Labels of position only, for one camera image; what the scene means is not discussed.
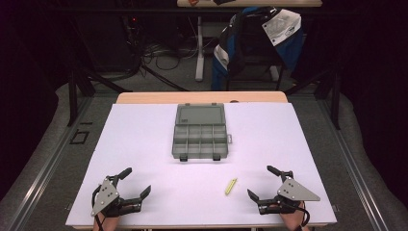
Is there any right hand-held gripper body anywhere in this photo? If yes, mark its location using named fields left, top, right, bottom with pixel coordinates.
left=258, top=177, right=321, bottom=216

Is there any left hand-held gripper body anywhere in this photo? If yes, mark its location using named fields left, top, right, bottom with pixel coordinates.
left=90, top=177, right=132, bottom=218

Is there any person's left hand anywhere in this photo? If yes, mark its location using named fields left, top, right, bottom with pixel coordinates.
left=92, top=209, right=121, bottom=231

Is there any person's right hand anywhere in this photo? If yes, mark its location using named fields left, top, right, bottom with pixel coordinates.
left=278, top=201, right=312, bottom=231

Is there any small yellow-green stick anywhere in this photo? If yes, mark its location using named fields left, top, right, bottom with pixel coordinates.
left=224, top=177, right=239, bottom=196

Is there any white table mat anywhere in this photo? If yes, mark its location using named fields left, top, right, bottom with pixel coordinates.
left=64, top=102, right=338, bottom=227

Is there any gray plastic compartment box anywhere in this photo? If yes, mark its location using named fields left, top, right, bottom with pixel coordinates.
left=171, top=102, right=233, bottom=163

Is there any black metal stand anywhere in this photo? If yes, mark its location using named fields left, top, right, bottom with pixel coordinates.
left=285, top=68, right=343, bottom=131
left=65, top=18, right=97, bottom=128

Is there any black chair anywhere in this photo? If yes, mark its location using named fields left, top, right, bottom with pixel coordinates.
left=225, top=7, right=287, bottom=91

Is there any blue and white jacket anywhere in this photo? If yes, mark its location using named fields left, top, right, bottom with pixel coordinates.
left=210, top=7, right=304, bottom=91

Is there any dark computer case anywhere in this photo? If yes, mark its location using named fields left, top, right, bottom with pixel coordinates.
left=75, top=13, right=142, bottom=73

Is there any white desk leg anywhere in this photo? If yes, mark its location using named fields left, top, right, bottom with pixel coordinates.
left=194, top=15, right=206, bottom=83

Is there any light wooden background desk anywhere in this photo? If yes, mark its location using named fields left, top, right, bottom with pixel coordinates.
left=176, top=0, right=323, bottom=9

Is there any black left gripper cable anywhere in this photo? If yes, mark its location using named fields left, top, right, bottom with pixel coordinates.
left=91, top=185, right=106, bottom=231

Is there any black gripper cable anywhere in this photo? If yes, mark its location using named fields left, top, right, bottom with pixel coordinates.
left=287, top=199, right=312, bottom=229
left=91, top=185, right=106, bottom=231

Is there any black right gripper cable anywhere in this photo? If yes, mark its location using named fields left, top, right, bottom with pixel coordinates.
left=287, top=199, right=312, bottom=229

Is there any metal floor rail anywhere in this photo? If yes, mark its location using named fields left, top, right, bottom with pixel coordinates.
left=316, top=95, right=391, bottom=231
left=6, top=95, right=94, bottom=231

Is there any bundle of floor cables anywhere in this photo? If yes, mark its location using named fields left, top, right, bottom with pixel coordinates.
left=128, top=15, right=200, bottom=81

